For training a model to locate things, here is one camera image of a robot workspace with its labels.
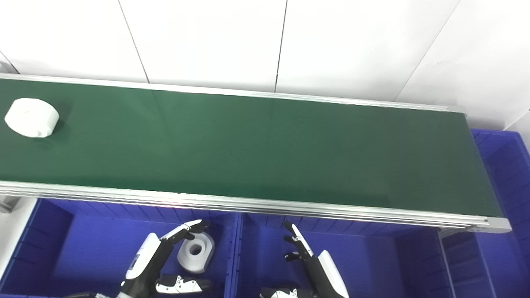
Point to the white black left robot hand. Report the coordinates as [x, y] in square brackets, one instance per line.
[145, 258]

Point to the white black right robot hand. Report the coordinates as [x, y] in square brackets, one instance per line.
[321, 273]

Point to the white holed plastic part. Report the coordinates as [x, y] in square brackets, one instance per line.
[31, 118]
[195, 250]

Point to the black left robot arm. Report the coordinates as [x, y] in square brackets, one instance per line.
[91, 295]

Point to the green conveyor belt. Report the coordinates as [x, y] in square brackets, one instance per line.
[248, 205]
[248, 145]

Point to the grey conveyor support leg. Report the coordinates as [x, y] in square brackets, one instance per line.
[6, 205]

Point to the large blue plastic bin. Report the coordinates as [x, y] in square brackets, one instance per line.
[509, 198]

